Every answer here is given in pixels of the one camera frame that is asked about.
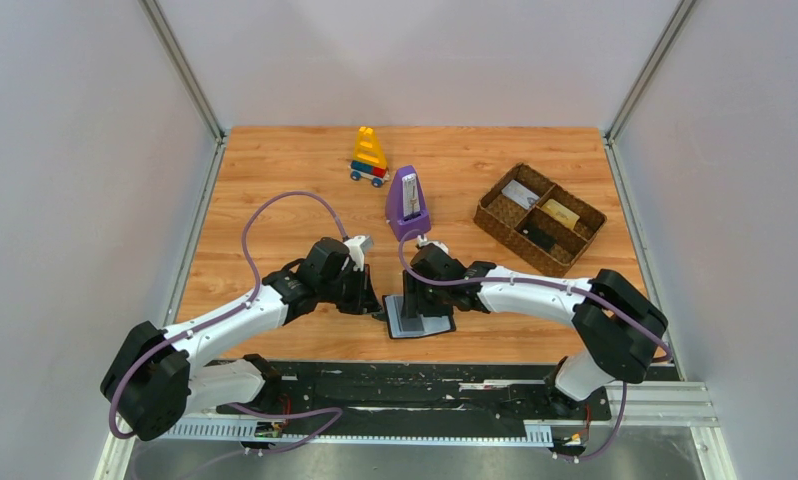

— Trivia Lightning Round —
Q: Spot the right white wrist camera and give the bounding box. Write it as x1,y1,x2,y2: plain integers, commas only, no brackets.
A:
416,235,449,254

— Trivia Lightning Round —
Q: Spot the black card holder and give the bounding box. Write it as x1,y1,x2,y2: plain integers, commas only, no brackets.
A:
375,295,457,340

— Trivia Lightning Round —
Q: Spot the purple metronome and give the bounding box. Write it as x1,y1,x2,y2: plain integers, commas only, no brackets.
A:
385,165,432,240

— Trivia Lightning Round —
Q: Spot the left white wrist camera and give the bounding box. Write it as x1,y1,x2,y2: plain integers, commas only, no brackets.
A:
344,235,374,271

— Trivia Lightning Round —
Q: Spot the colourful toy block car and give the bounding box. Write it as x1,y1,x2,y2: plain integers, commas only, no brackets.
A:
349,126,390,188

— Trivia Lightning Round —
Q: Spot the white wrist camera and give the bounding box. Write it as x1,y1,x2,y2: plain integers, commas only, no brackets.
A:
344,235,374,271
416,235,449,254

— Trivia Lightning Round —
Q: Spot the brown woven basket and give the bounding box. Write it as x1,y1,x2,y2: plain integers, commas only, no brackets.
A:
473,163,607,277

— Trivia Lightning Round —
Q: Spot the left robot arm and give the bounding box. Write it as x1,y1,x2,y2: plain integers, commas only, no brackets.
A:
100,235,381,441

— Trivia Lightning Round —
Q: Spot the white card in basket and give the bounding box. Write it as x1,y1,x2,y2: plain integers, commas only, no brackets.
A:
501,180,540,210

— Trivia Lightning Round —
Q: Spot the black item in basket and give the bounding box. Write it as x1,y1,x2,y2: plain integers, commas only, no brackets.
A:
521,224,557,253

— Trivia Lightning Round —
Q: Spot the purple cable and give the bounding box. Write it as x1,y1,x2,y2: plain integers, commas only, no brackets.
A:
108,191,351,441
397,228,673,364

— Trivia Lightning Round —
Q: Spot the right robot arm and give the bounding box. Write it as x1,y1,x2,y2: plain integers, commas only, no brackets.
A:
401,244,673,403

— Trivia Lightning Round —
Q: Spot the yellow credit card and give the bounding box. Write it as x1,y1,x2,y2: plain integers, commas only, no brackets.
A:
540,198,580,231

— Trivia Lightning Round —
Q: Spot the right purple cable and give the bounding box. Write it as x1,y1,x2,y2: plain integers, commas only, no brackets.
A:
397,228,673,364

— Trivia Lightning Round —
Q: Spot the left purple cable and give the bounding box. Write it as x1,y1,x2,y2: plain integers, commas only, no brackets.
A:
108,191,351,441

